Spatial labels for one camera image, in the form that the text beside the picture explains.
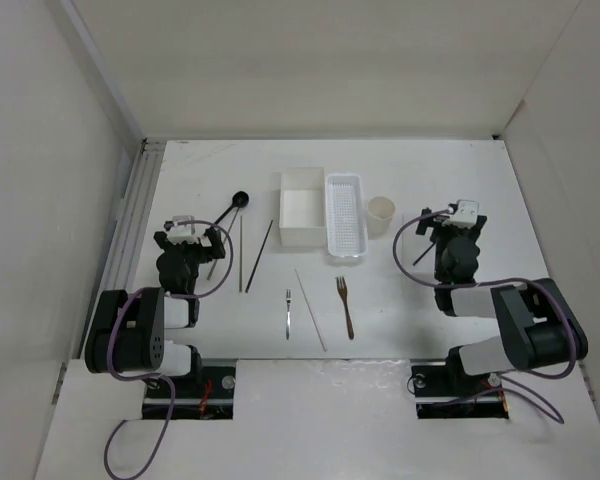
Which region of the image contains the black chopstick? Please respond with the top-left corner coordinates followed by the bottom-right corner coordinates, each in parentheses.
top-left (412, 243), bottom-right (435, 266)
top-left (245, 219), bottom-right (274, 293)

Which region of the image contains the brown wooden fork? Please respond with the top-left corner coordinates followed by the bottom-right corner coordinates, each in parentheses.
top-left (336, 276), bottom-right (355, 340)

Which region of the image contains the beige paper cup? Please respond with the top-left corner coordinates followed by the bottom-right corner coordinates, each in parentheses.
top-left (367, 196), bottom-right (395, 238)

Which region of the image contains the white rectangular box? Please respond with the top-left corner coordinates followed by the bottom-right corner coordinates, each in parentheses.
top-left (279, 167), bottom-right (326, 248)

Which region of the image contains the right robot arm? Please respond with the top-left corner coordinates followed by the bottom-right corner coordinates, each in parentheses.
top-left (416, 204), bottom-right (589, 394)

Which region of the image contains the grey metal chopstick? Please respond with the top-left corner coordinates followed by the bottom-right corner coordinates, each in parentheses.
top-left (207, 260), bottom-right (218, 280)

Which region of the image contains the silver chopstick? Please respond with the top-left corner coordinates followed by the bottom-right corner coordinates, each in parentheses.
top-left (238, 215), bottom-right (244, 293)

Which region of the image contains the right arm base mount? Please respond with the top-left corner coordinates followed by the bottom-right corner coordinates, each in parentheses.
top-left (407, 361), bottom-right (509, 420)

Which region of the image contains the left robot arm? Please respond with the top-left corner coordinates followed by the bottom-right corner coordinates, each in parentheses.
top-left (84, 220), bottom-right (228, 397)

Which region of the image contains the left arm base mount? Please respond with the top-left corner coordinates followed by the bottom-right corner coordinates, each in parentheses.
top-left (141, 362), bottom-right (236, 420)

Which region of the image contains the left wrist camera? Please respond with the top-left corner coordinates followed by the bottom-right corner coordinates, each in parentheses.
top-left (165, 215), bottom-right (196, 245)

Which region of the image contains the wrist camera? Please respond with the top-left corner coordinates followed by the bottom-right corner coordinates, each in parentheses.
top-left (165, 215), bottom-right (196, 245)
top-left (448, 200), bottom-right (479, 228)

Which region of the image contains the white perforated tray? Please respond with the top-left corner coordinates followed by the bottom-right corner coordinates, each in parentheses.
top-left (325, 173), bottom-right (368, 261)

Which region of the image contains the small silver fork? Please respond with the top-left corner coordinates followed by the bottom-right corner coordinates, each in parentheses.
top-left (285, 289), bottom-right (292, 340)

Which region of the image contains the white chopstick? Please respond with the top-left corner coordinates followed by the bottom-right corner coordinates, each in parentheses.
top-left (294, 268), bottom-right (328, 352)

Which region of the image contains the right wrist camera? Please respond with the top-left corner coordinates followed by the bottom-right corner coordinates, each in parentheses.
top-left (448, 200), bottom-right (479, 228)

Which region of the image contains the black spoon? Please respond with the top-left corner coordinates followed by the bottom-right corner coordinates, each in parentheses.
top-left (215, 191), bottom-right (250, 225)

